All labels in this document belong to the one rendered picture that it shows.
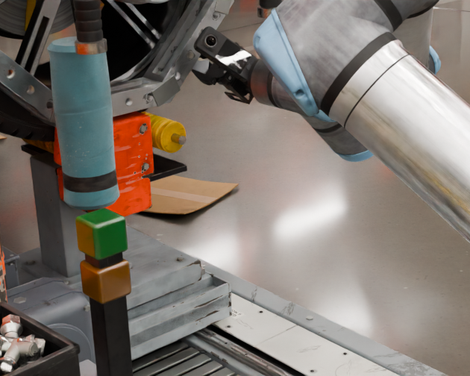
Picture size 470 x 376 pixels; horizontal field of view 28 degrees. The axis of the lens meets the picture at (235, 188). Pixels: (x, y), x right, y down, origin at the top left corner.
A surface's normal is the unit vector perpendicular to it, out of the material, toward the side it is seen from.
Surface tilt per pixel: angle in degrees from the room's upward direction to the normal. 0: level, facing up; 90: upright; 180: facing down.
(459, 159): 66
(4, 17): 90
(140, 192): 90
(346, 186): 0
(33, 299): 0
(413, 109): 58
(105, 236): 90
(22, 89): 90
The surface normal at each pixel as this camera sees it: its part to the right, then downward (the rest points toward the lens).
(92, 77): 0.57, 0.23
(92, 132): 0.37, 0.36
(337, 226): -0.04, -0.94
